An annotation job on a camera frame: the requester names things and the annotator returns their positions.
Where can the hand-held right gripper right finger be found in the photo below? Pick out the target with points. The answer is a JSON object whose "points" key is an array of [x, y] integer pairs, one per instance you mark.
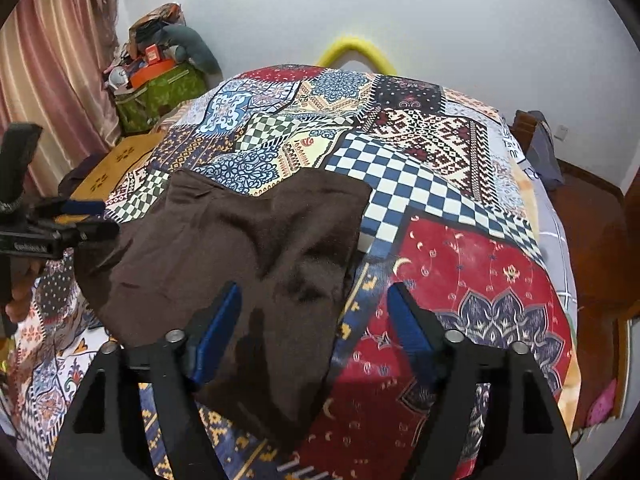
{"points": [[410, 330]]}

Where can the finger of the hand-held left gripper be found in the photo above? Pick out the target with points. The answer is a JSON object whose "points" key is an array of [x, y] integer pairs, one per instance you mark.
{"points": [[100, 232], [85, 206]]}

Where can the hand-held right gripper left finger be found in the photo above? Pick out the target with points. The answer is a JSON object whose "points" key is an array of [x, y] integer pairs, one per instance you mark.
{"points": [[220, 330]]}

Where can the brown shorts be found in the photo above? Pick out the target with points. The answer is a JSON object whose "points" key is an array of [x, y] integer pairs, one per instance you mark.
{"points": [[240, 230]]}

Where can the person's left hand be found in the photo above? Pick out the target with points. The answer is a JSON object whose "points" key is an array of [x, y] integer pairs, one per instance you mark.
{"points": [[25, 295]]}

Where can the dark purple cloth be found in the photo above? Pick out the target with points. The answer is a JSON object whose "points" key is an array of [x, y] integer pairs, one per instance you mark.
{"points": [[77, 172]]}

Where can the patchwork print blanket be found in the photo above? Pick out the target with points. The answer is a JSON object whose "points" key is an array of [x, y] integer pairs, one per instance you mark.
{"points": [[450, 260]]}

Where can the green patterned bag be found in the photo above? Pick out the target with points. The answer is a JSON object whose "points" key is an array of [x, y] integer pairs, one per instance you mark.
{"points": [[160, 95]]}

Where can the pink striped curtain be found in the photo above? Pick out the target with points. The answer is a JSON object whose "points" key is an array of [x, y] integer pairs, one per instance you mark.
{"points": [[50, 60]]}

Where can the orange box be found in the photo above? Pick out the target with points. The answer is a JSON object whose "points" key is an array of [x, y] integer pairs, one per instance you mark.
{"points": [[155, 70]]}

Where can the small red box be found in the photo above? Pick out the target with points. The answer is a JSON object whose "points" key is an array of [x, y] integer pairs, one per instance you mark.
{"points": [[152, 53]]}

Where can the grey plush pillow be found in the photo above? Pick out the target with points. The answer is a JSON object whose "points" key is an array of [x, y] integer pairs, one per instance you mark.
{"points": [[195, 45]]}

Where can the orange patterned woven bag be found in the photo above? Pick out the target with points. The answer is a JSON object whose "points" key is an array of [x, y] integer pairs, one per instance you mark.
{"points": [[155, 17]]}

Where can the pink cloth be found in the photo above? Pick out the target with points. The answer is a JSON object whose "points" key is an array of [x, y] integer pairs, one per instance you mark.
{"points": [[602, 405]]}

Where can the grey-blue cloth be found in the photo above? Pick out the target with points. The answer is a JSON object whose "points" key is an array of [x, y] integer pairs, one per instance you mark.
{"points": [[545, 155]]}

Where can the grey cloth on chair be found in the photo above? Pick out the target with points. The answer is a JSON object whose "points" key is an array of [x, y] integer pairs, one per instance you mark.
{"points": [[520, 130]]}

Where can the yellow foam tube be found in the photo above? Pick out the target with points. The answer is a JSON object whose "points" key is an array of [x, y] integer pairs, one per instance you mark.
{"points": [[350, 42]]}

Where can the white wall socket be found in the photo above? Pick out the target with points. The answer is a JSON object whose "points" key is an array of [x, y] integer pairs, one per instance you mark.
{"points": [[560, 133]]}

